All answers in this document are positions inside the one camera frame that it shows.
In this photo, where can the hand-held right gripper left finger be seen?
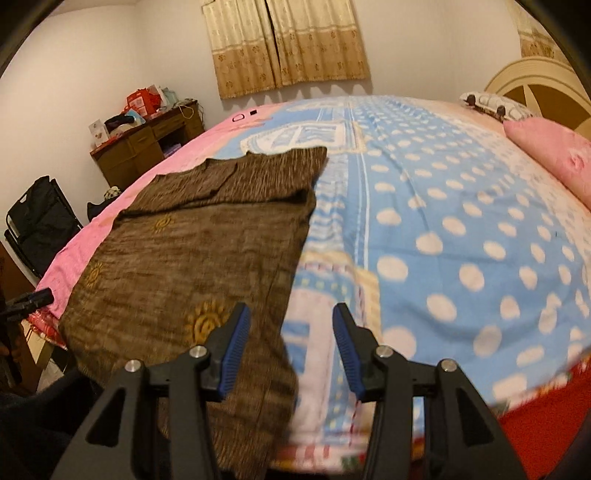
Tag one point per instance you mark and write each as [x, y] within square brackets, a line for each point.
[235, 341]

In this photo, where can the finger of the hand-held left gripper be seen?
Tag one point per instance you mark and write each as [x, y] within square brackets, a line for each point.
[34, 300]

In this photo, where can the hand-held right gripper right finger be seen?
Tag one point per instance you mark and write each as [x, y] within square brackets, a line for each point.
[345, 341]

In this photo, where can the brown knitted garment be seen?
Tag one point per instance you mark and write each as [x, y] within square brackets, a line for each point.
[194, 258]

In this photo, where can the blue polka dot printed blanket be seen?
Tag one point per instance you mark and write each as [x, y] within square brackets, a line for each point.
[438, 207]

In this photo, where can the brown wooden desk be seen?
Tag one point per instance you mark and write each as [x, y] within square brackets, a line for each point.
[134, 152]

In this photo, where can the white box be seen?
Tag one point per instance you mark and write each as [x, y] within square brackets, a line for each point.
[99, 134]

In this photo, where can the dark cloth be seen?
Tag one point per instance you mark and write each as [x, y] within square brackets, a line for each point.
[122, 121]

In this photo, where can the red cloth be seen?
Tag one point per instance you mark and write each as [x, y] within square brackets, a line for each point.
[549, 420]

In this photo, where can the red paper bag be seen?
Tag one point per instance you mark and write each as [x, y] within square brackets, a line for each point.
[141, 101]

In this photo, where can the white patterned pillow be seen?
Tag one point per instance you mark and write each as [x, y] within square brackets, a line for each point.
[494, 104]

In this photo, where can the pink pillow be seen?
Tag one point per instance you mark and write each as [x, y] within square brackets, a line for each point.
[554, 152]

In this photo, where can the beige patterned curtain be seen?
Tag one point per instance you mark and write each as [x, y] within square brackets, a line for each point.
[240, 46]
[318, 41]
[535, 41]

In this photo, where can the beige wooden headboard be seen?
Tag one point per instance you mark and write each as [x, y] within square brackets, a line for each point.
[545, 87]

